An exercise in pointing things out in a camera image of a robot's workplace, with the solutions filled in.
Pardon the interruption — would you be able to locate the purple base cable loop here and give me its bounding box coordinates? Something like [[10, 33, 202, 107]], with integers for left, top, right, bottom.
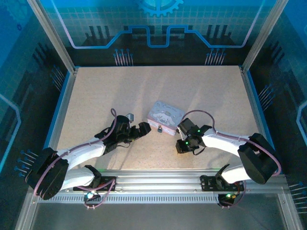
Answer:
[[217, 181, 247, 209], [83, 178, 117, 210]]

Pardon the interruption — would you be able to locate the aluminium table side rail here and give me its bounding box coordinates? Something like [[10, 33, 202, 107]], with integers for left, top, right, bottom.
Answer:
[[51, 68, 79, 150], [240, 66, 271, 168]]

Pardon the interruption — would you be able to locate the pastel cartoon tin box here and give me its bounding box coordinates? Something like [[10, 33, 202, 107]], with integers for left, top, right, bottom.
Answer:
[[145, 100, 185, 137]]

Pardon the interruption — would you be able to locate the base circuit board green LED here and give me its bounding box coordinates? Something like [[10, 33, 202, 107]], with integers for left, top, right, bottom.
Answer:
[[84, 190, 101, 201], [218, 191, 237, 204]]

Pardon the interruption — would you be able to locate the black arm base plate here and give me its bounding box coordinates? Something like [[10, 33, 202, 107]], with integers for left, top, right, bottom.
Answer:
[[200, 174, 245, 192], [73, 176, 118, 192]]

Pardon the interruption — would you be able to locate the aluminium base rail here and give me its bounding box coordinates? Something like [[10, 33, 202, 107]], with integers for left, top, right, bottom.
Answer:
[[57, 169, 288, 195]]

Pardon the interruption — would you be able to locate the blue table edge strip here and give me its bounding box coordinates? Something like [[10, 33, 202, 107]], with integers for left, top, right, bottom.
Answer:
[[43, 70, 72, 150]]

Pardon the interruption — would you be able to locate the grey metal bottom panel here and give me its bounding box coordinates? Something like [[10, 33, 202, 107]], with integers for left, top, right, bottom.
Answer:
[[31, 203, 288, 230]]

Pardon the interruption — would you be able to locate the aluminium frame post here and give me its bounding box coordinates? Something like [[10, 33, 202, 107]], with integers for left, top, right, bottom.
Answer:
[[241, 0, 289, 72], [26, 0, 79, 73]]

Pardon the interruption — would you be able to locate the slotted grey cable duct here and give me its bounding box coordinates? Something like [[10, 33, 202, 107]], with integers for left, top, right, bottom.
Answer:
[[38, 194, 223, 204]]

